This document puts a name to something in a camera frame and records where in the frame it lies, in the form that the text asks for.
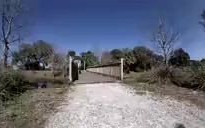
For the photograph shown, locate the dry grass verge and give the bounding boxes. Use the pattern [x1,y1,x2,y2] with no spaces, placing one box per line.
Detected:
[0,83,73,128]
[121,71,205,113]

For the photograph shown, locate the low green and brown bushes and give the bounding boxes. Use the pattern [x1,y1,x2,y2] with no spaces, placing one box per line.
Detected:
[149,62,205,92]

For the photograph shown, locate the tall bare tree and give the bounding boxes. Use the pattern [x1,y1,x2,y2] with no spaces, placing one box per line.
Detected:
[0,0,26,68]

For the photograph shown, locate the small bare tree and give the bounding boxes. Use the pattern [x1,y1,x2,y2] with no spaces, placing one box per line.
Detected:
[150,17,182,68]

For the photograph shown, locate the pale gravel path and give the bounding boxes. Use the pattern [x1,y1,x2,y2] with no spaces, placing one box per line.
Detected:
[44,81,205,128]

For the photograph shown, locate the dry brown shrubs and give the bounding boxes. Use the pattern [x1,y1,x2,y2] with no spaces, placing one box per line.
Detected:
[0,64,33,105]

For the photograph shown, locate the row of green trees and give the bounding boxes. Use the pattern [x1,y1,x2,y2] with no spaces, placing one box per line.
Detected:
[10,39,205,74]

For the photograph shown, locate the wooden bridge with railings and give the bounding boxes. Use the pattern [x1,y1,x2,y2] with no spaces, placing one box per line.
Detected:
[67,55,125,85]

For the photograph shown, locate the robot's own part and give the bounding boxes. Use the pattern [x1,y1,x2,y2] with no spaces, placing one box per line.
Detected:
[174,123,187,128]

